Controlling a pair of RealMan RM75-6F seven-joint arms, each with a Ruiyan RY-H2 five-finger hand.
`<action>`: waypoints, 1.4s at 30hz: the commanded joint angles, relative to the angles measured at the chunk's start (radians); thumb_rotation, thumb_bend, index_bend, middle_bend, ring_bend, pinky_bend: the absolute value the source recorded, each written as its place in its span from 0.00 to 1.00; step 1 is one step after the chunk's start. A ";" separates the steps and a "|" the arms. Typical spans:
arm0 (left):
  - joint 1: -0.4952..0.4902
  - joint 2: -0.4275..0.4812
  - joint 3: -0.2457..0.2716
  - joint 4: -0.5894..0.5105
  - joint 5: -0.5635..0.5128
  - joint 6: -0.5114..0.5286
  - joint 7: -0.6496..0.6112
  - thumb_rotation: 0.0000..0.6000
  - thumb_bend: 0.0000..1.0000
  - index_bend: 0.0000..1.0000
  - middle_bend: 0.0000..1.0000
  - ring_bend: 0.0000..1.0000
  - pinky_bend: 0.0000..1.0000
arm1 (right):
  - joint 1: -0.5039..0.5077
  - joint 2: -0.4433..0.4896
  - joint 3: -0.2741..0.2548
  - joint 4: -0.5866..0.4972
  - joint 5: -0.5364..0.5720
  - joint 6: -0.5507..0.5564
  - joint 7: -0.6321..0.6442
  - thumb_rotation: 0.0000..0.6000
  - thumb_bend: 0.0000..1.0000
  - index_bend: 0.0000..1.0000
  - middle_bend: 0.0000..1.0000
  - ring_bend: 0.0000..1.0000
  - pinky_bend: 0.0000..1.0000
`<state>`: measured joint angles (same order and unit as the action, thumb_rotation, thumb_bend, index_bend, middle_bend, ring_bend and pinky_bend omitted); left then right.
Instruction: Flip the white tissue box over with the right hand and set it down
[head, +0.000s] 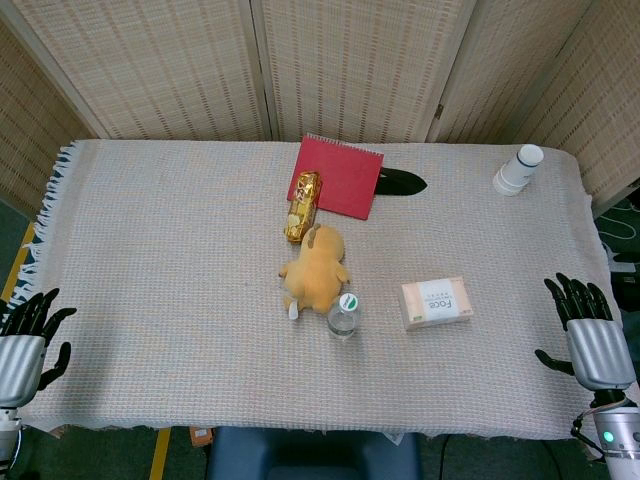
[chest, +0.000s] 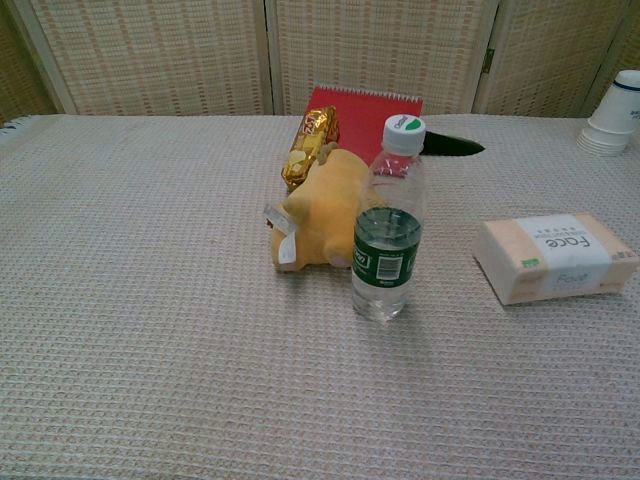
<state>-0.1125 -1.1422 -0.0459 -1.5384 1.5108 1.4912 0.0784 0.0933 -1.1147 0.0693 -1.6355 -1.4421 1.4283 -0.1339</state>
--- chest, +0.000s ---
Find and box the gold foil snack pack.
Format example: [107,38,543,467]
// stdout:
[280,105,343,193]

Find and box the red spiral notebook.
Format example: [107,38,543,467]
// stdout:
[293,84,425,167]

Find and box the clear water bottle green label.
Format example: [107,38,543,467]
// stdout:
[351,113,427,322]

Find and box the woven folding screen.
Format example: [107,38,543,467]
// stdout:
[0,0,640,126]

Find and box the orange plush toy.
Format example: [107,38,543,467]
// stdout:
[263,141,391,274]

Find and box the stack of white paper cups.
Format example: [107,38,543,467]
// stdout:
[576,69,640,158]

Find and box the white Face tissue pack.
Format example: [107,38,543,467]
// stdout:
[472,211,640,307]

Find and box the black pointed blade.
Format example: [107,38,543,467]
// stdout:
[418,130,487,157]

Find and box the beige woven tablecloth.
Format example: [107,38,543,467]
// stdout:
[0,113,640,480]

